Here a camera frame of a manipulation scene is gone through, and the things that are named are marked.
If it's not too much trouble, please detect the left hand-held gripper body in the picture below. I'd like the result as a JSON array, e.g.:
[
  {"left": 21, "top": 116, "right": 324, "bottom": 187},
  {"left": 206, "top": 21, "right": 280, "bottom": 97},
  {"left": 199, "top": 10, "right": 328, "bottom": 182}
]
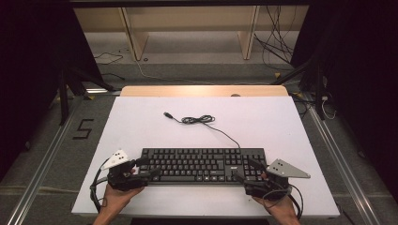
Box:
[{"left": 99, "top": 149, "right": 150, "bottom": 192}]

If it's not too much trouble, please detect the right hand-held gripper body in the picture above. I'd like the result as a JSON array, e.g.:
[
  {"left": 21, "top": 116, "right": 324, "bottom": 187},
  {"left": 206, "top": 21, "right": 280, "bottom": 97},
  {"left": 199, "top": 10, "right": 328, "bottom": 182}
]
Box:
[{"left": 243, "top": 158, "right": 312, "bottom": 202}]

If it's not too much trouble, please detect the black computer keyboard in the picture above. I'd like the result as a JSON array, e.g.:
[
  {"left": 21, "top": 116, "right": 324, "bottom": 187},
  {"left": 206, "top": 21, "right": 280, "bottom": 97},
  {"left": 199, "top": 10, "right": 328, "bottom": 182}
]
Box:
[{"left": 138, "top": 147, "right": 268, "bottom": 186}]

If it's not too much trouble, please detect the person's left hand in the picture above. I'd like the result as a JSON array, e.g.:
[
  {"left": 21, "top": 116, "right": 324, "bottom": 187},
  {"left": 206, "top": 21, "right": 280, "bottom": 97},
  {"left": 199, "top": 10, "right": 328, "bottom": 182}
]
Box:
[{"left": 101, "top": 168, "right": 145, "bottom": 216}]

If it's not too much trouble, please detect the person's right hand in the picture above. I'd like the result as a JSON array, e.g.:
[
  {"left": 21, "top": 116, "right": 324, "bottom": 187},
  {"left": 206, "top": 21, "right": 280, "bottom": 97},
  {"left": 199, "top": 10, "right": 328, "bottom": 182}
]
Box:
[{"left": 252, "top": 172, "right": 299, "bottom": 218}]

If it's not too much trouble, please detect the white board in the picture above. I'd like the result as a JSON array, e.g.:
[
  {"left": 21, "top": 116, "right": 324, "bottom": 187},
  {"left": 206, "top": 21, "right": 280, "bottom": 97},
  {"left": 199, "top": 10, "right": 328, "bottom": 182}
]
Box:
[{"left": 70, "top": 95, "right": 341, "bottom": 218}]

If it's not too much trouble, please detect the wooden table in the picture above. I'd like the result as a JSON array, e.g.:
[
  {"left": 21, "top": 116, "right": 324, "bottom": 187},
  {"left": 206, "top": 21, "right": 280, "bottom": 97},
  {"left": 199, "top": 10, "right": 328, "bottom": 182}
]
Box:
[{"left": 119, "top": 84, "right": 289, "bottom": 98}]

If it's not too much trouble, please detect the black metal stand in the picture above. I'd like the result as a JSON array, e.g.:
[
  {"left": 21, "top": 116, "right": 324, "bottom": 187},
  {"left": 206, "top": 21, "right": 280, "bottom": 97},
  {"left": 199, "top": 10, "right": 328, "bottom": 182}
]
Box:
[
  {"left": 270, "top": 46, "right": 327, "bottom": 121},
  {"left": 57, "top": 67, "right": 117, "bottom": 126}
]

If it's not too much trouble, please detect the light wooden shelf unit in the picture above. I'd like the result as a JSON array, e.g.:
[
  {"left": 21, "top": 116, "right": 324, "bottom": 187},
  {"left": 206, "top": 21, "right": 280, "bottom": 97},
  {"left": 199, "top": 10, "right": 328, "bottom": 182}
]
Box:
[{"left": 73, "top": 5, "right": 311, "bottom": 62}]

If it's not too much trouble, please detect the black curtain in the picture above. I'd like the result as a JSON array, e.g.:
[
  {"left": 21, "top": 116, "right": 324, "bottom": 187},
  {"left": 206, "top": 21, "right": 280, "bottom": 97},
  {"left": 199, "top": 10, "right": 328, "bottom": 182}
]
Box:
[
  {"left": 290, "top": 0, "right": 398, "bottom": 201},
  {"left": 0, "top": 0, "right": 104, "bottom": 182}
]

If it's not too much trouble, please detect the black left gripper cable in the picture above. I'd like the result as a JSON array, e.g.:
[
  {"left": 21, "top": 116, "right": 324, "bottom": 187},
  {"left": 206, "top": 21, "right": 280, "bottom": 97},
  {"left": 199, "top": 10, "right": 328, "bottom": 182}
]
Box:
[{"left": 89, "top": 158, "right": 112, "bottom": 214}]

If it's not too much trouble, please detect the black keyboard cable with plug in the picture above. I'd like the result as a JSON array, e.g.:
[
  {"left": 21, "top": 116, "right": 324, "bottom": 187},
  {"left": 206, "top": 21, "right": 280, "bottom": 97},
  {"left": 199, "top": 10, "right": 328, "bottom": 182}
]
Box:
[{"left": 162, "top": 112, "right": 242, "bottom": 150}]

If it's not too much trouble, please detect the long metal floor rail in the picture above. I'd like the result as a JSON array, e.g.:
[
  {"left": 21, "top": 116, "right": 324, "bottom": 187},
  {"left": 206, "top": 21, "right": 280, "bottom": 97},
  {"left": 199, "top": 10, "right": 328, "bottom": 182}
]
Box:
[
  {"left": 6, "top": 99, "right": 83, "bottom": 225},
  {"left": 304, "top": 97, "right": 382, "bottom": 225}
]

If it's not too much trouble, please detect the short metal rail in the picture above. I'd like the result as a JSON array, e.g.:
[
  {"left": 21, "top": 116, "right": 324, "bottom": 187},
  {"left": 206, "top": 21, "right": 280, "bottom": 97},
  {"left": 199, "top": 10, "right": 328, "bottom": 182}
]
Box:
[{"left": 84, "top": 87, "right": 122, "bottom": 97}]

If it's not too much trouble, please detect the short white cable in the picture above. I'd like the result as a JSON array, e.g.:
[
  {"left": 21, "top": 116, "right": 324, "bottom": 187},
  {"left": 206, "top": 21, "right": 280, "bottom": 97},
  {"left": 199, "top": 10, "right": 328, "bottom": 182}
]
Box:
[{"left": 320, "top": 95, "right": 338, "bottom": 121}]

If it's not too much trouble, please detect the thin black floor cable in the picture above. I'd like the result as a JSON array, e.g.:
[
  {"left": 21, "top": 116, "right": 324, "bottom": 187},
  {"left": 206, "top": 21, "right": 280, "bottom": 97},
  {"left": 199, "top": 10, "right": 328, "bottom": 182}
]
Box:
[
  {"left": 100, "top": 72, "right": 126, "bottom": 82},
  {"left": 93, "top": 51, "right": 125, "bottom": 66}
]

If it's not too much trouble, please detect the bundle of black floor cables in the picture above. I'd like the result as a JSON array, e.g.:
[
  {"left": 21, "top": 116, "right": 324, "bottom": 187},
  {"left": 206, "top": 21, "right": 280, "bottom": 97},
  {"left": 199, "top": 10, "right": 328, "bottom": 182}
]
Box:
[{"left": 253, "top": 5, "right": 297, "bottom": 71}]

